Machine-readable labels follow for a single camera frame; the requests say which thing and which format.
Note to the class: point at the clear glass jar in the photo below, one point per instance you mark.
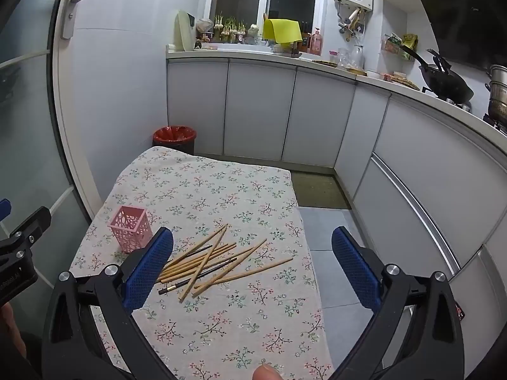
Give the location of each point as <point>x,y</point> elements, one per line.
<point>358,57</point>

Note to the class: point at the person's left forearm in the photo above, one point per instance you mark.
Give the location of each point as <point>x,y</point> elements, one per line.
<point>10,336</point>

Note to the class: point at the dark brown chopstick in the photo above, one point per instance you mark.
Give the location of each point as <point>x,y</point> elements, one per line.
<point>198,250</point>
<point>178,284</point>

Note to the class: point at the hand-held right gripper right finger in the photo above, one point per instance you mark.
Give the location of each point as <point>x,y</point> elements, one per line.
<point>356,269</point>

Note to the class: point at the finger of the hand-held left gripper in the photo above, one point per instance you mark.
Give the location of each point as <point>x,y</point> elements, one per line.
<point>35,221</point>
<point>4,209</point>

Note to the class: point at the bunch of wooden chopsticks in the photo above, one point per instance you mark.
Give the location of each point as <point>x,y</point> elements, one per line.
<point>204,263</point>

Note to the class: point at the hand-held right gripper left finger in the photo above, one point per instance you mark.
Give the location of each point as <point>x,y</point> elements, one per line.
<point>148,269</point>

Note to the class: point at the woven straw mat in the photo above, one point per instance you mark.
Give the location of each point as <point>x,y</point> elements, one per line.
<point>406,82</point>

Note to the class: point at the hanging food packets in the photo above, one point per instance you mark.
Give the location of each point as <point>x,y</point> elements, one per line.
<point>408,41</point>

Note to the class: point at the trash bin with red bag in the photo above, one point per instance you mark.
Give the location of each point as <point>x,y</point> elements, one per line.
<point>174,136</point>

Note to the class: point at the dark sauce bottle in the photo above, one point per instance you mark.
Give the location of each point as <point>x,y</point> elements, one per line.
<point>304,41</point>

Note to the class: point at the frosted glass door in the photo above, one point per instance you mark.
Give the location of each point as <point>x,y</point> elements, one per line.
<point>23,126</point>

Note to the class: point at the white cutting board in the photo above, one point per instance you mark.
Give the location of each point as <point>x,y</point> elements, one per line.
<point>182,31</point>

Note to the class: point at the person's right hand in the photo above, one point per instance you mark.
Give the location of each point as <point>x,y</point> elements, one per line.
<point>267,374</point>

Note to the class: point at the dark range hood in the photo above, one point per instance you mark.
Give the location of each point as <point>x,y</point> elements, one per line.
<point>467,16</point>

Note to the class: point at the pink perforated utensil holder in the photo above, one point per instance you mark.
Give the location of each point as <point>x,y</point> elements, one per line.
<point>132,225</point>

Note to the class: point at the white base cabinets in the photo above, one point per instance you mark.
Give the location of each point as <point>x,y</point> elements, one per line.
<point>257,107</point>

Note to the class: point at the yellow cloth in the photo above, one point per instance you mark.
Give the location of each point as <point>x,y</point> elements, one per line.
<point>281,31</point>

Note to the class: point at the steel steamer pot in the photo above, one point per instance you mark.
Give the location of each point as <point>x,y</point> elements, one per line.
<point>499,95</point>

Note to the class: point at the black wok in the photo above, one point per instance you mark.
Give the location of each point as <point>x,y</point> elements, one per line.
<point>451,85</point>

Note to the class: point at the row of sprouting garlic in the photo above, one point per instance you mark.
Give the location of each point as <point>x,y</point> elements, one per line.
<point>229,29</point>

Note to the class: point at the floral tablecloth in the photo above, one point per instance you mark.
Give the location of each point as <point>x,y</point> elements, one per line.
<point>222,190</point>

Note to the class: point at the pink soap bottle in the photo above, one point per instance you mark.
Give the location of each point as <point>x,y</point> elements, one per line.
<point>315,43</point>

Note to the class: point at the crumpled plastic bag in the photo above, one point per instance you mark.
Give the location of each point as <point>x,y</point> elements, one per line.
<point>205,25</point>

